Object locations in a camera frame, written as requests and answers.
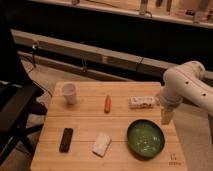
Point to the white wrapped snack package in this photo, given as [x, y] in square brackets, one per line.
[142, 102]

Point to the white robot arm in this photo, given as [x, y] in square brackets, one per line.
[184, 81]

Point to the wooden table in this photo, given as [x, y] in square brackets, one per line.
[88, 119]

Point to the black remote control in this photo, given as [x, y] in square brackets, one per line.
[66, 140]

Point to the black office chair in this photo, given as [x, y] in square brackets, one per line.
[18, 94]

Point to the orange carrot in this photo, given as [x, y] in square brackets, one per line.
[107, 104]

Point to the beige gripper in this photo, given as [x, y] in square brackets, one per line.
[166, 115]

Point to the green bowl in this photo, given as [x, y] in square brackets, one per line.
[145, 138]

